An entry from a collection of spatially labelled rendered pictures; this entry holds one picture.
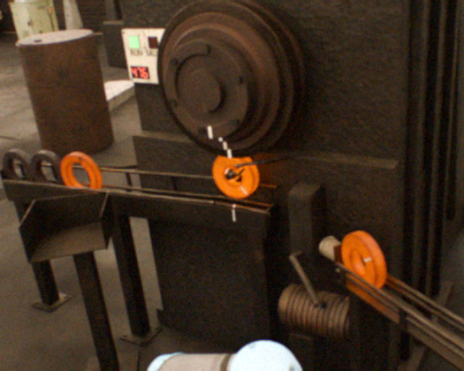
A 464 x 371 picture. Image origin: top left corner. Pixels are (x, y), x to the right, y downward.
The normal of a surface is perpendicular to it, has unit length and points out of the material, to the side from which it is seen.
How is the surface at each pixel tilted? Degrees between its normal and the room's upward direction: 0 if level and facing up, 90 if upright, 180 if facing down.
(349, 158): 0
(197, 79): 90
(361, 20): 90
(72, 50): 90
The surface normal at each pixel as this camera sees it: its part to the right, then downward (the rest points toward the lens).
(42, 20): 0.85, 0.14
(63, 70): 0.31, 0.37
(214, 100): -0.52, 0.40
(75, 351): -0.10, -0.91
